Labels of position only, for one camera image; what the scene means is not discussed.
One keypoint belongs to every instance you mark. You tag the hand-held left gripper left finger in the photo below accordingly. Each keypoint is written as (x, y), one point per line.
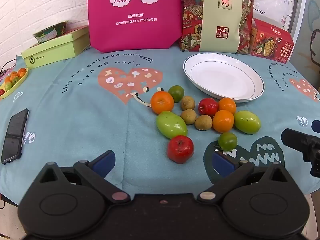
(103, 162)

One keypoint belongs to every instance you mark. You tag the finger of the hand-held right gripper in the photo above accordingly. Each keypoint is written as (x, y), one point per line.
(316, 125)
(292, 138)

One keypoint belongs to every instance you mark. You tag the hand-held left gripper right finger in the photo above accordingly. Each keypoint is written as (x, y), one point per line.
(223, 165)

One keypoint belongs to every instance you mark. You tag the small green tomato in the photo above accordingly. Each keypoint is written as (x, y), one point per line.
(227, 141)

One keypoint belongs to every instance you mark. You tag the orange mandarin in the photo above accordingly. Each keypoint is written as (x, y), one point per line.
(223, 121)
(227, 105)
(162, 102)

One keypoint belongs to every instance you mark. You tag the small red apple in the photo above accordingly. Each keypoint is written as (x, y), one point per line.
(208, 106)
(180, 149)

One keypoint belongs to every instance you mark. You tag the brown longan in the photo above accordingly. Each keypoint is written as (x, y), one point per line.
(188, 103)
(188, 116)
(203, 122)

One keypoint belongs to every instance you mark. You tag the green mango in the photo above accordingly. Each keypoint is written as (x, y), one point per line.
(171, 125)
(247, 122)

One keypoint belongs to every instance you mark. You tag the green mandarin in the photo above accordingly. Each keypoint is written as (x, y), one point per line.
(177, 93)

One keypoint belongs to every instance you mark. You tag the white plate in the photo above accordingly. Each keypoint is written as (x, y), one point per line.
(225, 77)

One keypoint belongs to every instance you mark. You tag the pile of small fruits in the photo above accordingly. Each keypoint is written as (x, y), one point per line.
(13, 78)

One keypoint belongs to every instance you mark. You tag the teal printed tablecloth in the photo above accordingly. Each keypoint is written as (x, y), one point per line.
(87, 130)

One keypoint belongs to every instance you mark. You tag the black smartphone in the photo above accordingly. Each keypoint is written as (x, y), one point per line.
(15, 135)

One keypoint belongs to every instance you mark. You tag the red cracker box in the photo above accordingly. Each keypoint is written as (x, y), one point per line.
(270, 42)

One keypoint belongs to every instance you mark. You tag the yellow-green tray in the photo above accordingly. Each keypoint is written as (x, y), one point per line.
(10, 94)

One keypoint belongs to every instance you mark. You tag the green cardboard box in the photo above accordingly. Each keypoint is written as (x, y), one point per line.
(50, 52)

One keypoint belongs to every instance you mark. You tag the white floral bag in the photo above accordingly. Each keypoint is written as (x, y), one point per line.
(272, 0)

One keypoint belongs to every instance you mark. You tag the pink tote bag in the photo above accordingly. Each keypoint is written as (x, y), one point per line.
(135, 30)

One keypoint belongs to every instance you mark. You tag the green instant noodle bowl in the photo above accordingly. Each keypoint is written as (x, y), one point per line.
(50, 32)

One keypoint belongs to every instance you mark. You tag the red patterned gift bag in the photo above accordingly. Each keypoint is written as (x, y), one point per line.
(192, 17)

